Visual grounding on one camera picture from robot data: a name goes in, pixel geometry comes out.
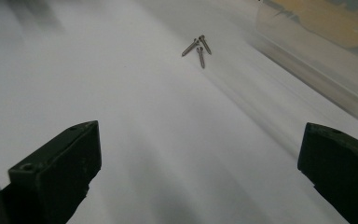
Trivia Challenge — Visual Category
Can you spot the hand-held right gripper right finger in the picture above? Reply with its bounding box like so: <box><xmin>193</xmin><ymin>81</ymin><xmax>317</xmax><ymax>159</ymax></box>
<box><xmin>297</xmin><ymin>122</ymin><xmax>358</xmax><ymax>224</ymax></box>

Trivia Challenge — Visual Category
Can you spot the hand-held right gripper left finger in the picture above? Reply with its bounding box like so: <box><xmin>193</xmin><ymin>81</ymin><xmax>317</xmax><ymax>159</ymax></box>
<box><xmin>0</xmin><ymin>120</ymin><xmax>103</xmax><ymax>224</ymax></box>

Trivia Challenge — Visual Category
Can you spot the clear plastic drawer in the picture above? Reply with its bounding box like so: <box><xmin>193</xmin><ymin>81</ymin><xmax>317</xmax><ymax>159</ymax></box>
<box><xmin>255</xmin><ymin>0</ymin><xmax>358</xmax><ymax>132</ymax></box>

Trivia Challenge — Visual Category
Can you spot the small metal screw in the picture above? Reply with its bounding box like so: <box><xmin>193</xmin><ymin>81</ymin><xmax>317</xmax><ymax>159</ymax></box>
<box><xmin>198</xmin><ymin>35</ymin><xmax>213</xmax><ymax>56</ymax></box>
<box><xmin>196</xmin><ymin>46</ymin><xmax>206</xmax><ymax>69</ymax></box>
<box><xmin>181</xmin><ymin>38</ymin><xmax>200</xmax><ymax>58</ymax></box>

